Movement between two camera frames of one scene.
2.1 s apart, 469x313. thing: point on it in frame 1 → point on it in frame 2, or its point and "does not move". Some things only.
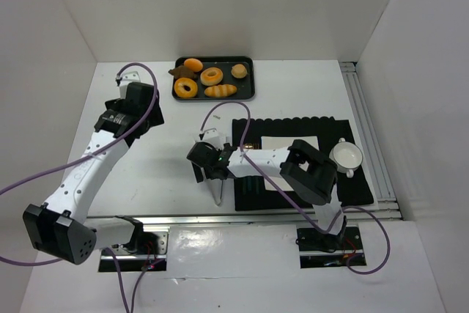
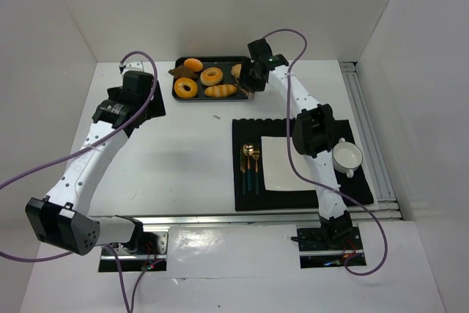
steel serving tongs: x=216 y=186 → x=250 y=95
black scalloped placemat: x=250 y=193 does not move
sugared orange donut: x=181 y=91 does not move
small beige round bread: x=239 y=71 does not move
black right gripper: x=211 y=174 → x=245 y=76
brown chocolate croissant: x=182 y=72 does not move
